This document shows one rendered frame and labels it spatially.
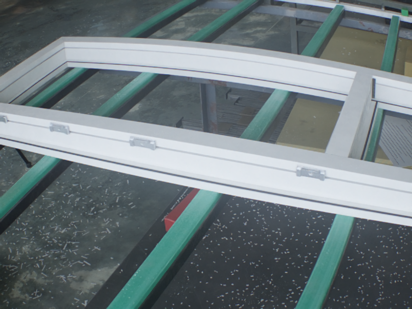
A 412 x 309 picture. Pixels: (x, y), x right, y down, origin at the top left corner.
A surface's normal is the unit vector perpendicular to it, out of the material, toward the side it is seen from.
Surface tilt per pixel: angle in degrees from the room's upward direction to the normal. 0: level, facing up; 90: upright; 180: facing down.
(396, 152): 0
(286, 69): 90
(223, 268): 0
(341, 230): 0
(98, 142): 90
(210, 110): 90
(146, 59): 90
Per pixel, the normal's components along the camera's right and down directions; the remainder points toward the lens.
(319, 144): -0.06, -0.86
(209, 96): -0.41, 0.49
